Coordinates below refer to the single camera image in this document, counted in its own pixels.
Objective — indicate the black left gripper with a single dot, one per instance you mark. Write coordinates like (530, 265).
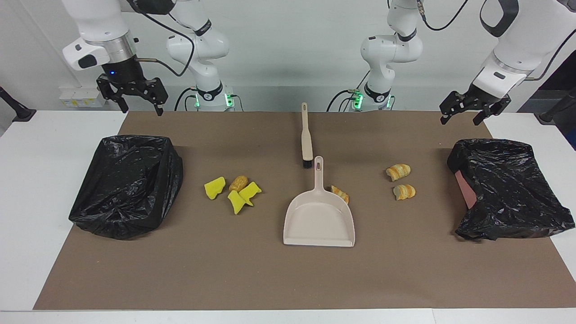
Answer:
(483, 99)

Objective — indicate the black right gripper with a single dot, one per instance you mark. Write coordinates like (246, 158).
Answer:
(123, 76)

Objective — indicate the croissant piece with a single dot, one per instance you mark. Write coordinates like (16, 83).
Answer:
(340, 195)
(398, 172)
(404, 192)

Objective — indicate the yellow sponge piece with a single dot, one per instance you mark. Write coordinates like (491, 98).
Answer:
(236, 202)
(214, 188)
(250, 190)

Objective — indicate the brown bread roll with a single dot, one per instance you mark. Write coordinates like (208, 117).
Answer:
(238, 183)

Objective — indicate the beige hand brush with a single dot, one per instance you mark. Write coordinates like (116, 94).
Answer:
(307, 139)

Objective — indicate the beige plastic dustpan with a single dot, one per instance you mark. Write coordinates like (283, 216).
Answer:
(317, 220)

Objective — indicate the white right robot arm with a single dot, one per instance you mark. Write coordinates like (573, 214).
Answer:
(99, 18)

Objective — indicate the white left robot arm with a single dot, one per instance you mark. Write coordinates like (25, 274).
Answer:
(387, 49)

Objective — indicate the pink bin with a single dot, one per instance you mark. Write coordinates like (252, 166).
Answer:
(465, 191)

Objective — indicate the black bag over pink bin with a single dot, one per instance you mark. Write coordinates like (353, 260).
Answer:
(508, 189)

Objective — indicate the black bag lined bin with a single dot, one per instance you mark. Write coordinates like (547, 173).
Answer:
(126, 189)

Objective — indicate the dark cabinet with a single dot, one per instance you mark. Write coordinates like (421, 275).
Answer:
(560, 83)

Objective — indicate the brown table mat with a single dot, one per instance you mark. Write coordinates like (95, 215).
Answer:
(270, 279)

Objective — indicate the white wall socket box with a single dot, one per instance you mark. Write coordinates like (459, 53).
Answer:
(78, 98)

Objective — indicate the black camera stand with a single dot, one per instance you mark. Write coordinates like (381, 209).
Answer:
(22, 114)
(546, 118)

